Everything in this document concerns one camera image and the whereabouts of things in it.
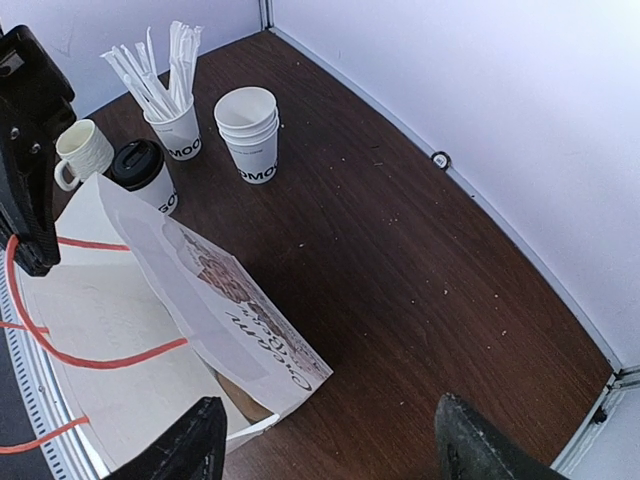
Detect wrapped straw far left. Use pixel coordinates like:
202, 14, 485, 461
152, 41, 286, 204
101, 47, 171, 122

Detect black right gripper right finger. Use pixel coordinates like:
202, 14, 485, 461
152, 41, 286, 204
434, 393, 563, 480

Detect brown pulp cup carrier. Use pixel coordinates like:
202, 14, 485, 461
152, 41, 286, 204
210, 368, 272, 424

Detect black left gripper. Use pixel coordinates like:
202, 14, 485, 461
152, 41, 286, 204
1, 25, 76, 276

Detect wrapped straw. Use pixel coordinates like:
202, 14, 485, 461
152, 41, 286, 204
101, 47, 171, 122
169, 21, 202, 113

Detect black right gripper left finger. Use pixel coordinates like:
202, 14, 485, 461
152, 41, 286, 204
107, 397, 227, 480

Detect aluminium frame left post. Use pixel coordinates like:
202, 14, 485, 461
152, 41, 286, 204
259, 0, 275, 30

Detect aluminium frame right post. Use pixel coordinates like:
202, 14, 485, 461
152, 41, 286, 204
551, 365, 639, 477

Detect aluminium front table rail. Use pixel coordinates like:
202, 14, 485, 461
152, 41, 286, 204
0, 279, 111, 480

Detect aluminium frame post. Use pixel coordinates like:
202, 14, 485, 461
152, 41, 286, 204
259, 0, 275, 30
551, 365, 639, 477

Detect wrapped straw far right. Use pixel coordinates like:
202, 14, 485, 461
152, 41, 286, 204
169, 21, 202, 113

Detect stack of white paper cups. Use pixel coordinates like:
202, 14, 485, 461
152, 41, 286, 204
213, 86, 280, 185

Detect paper cup holding straws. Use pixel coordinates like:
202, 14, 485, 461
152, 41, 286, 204
143, 97, 202, 161

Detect cream ceramic mug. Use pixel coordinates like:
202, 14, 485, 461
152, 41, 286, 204
54, 119, 115, 192

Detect white paper takeout bag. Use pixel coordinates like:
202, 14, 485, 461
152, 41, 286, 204
4, 176, 331, 471

